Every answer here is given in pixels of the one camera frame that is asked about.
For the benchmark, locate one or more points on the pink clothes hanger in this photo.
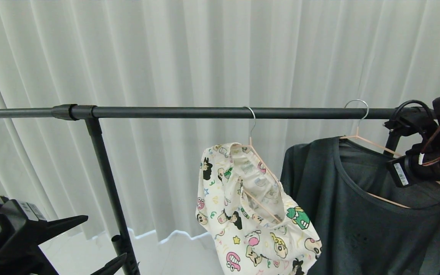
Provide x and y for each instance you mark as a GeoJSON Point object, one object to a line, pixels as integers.
{"type": "Point", "coordinates": [251, 126]}
{"type": "Point", "coordinates": [361, 114]}

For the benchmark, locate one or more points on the white curtain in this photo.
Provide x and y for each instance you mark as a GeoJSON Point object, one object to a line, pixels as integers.
{"type": "Point", "coordinates": [185, 53]}

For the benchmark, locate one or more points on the black clothes rack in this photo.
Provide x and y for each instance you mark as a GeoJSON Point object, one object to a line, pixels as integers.
{"type": "Point", "coordinates": [166, 112]}

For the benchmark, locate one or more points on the cream printed garment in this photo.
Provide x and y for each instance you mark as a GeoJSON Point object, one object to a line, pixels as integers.
{"type": "Point", "coordinates": [254, 229]}

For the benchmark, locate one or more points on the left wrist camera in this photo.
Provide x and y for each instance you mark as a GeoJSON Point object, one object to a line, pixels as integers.
{"type": "Point", "coordinates": [13, 221]}

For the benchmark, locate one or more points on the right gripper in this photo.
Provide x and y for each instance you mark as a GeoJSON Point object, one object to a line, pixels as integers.
{"type": "Point", "coordinates": [426, 170]}

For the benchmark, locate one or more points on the dark grey garment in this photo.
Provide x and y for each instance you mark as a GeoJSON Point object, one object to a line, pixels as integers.
{"type": "Point", "coordinates": [376, 229]}

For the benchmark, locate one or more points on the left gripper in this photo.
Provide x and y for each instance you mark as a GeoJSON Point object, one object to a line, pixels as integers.
{"type": "Point", "coordinates": [17, 263]}

